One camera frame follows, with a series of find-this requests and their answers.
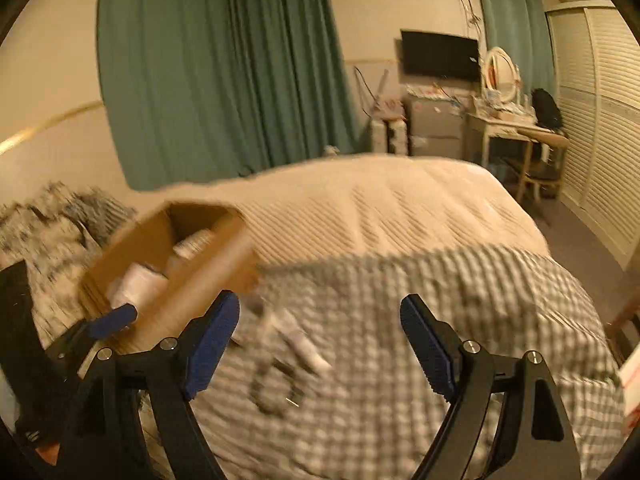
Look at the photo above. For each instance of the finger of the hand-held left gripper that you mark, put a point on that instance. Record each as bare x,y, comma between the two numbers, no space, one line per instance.
112,320

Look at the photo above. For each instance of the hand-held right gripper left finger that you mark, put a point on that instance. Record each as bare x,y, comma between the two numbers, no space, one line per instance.
212,340

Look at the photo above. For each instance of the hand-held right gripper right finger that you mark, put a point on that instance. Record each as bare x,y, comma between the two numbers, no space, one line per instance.
425,342

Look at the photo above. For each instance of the brown cardboard box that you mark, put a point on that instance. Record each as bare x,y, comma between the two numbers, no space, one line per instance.
205,280

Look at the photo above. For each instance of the grey white checked blanket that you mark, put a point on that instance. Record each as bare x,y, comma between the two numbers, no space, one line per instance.
425,320

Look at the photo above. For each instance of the white round bottle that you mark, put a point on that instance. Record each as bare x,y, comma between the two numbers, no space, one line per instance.
140,285

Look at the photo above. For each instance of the white tube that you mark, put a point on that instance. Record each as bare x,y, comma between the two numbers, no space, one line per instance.
300,342

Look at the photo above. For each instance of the white printed packet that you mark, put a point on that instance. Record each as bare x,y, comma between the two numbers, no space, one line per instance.
192,245

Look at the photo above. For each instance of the floral grey white bedding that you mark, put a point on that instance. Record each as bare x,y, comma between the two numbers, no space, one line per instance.
45,230

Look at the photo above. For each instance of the white ribbed bedspread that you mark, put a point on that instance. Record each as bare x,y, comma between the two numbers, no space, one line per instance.
380,200

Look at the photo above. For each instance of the wooden side furniture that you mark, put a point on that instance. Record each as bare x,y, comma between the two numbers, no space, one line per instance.
625,332

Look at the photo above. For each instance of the white low stand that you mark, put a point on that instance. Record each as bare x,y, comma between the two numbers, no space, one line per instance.
389,137

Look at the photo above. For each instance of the white box red print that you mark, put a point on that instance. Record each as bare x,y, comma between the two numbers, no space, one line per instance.
631,390

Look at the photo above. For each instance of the wooden chair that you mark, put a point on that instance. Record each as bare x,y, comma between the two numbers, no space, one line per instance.
542,160

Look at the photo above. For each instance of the grey cabinet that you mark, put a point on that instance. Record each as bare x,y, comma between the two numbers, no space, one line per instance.
434,125

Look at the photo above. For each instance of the wooden desk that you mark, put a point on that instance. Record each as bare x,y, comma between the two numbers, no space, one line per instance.
492,127

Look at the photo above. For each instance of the black bag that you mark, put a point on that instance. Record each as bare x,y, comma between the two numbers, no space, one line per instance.
546,110

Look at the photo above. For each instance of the wide green curtain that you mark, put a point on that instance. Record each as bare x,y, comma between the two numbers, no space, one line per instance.
215,70

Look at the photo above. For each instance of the white louvered wardrobe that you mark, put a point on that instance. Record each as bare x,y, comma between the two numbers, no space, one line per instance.
605,135

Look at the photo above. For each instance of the round white vanity mirror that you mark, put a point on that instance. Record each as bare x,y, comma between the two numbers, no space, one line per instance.
500,55

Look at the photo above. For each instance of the narrow green curtain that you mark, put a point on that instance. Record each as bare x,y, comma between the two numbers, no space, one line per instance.
510,20

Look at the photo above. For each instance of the black wall television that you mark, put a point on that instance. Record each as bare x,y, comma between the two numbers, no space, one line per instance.
440,55

